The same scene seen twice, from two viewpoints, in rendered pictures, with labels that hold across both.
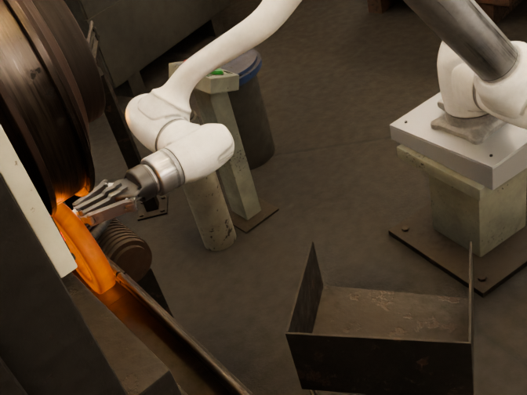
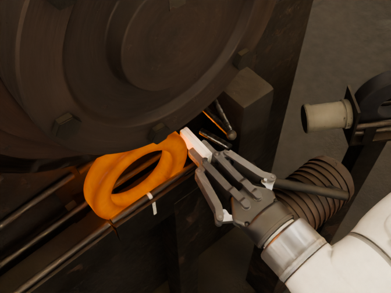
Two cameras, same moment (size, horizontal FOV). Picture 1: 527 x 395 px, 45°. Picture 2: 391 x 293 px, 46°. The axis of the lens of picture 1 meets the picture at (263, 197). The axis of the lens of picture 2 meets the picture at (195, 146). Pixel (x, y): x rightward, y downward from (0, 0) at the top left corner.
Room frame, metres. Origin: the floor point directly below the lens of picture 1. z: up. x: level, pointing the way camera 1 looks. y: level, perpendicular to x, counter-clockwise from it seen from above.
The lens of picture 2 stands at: (0.99, -0.07, 1.38)
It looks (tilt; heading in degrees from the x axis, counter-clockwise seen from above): 54 degrees down; 82
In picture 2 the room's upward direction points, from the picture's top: straight up
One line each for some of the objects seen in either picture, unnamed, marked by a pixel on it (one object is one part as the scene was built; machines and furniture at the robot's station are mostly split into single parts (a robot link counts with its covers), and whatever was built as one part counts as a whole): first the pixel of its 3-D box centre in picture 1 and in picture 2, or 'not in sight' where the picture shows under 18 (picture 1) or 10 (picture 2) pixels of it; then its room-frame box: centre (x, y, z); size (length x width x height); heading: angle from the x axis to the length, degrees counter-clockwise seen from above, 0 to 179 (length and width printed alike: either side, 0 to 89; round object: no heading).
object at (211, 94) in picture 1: (226, 143); not in sight; (1.91, 0.07, 0.31); 0.24 x 0.16 x 0.62; 31
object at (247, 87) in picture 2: not in sight; (235, 123); (1.15, 0.48, 0.68); 0.11 x 0.08 x 0.24; 121
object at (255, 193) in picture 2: (99, 201); (235, 178); (1.11, 0.32, 0.74); 0.11 x 0.01 x 0.04; 120
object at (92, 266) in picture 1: (79, 248); (137, 172); (0.95, 0.35, 0.75); 0.18 x 0.03 x 0.18; 30
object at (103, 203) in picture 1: (105, 205); (224, 186); (1.09, 0.31, 0.74); 0.11 x 0.01 x 0.04; 123
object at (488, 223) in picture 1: (477, 194); not in sight; (1.48, -0.63, 0.16); 0.40 x 0.40 x 0.31; 24
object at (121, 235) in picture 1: (137, 302); (289, 239); (1.30, 0.41, 0.27); 0.22 x 0.13 x 0.53; 31
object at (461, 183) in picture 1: (476, 146); not in sight; (1.48, -0.63, 0.33); 0.32 x 0.32 x 0.04; 24
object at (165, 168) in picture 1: (160, 173); (291, 247); (1.17, 0.20, 0.72); 0.09 x 0.06 x 0.09; 31
